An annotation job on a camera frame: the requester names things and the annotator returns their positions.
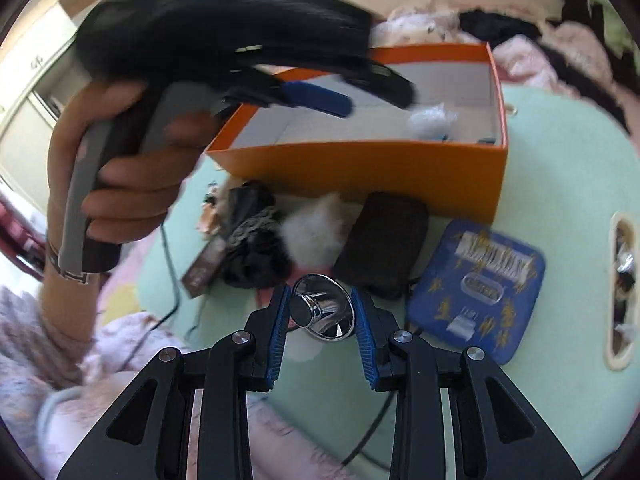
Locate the small brown rectangular case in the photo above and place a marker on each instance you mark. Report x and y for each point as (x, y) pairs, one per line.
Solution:
(202, 267)

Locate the blue card of hair clips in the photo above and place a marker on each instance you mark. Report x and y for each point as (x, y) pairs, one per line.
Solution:
(450, 305)

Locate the black lace scrunchie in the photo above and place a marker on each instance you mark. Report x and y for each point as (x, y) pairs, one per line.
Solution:
(260, 260)

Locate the person's left forearm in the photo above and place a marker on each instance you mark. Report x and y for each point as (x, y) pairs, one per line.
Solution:
(65, 320)

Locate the person's left hand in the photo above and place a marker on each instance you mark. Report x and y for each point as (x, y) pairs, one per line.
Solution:
(135, 195)

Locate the cream wardrobe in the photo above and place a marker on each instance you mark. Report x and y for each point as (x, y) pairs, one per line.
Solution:
(30, 85)

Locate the light green hanging cloth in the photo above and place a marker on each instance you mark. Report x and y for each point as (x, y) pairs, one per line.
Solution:
(617, 25)

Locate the white fluffy item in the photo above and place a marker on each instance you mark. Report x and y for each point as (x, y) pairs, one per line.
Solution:
(432, 120)

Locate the orange cardboard box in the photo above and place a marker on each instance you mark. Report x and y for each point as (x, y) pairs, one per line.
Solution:
(350, 170)

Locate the dark brown pouch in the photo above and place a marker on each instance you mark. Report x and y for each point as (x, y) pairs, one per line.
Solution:
(382, 245)

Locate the peach hair accessory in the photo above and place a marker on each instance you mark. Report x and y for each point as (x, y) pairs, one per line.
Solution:
(212, 212)

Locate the shiny metal cup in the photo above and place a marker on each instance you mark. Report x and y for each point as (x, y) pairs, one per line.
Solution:
(320, 305)

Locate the small black clip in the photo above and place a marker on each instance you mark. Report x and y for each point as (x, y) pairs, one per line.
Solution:
(625, 260)

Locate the dark red checked cloth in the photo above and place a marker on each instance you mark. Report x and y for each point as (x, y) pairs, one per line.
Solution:
(20, 240)

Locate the white fluffy scrunchie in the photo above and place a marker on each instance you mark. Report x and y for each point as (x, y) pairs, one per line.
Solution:
(312, 230)

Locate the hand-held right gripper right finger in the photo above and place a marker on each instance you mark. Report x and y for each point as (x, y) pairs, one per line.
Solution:
(362, 340)

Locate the black clothes pile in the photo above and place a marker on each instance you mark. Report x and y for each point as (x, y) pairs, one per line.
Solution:
(580, 5)

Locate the person's pink clothing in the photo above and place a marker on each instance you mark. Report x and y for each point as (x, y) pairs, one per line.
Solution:
(305, 445)

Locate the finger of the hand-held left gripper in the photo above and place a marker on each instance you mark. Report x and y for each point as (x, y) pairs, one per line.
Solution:
(380, 82)
(315, 97)

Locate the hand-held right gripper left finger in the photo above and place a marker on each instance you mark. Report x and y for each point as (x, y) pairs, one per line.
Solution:
(277, 340)

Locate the black clothing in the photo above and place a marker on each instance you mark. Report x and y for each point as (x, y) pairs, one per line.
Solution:
(495, 22)

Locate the green cartoon-print desktop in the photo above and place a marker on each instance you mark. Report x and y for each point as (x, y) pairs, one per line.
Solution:
(550, 160)

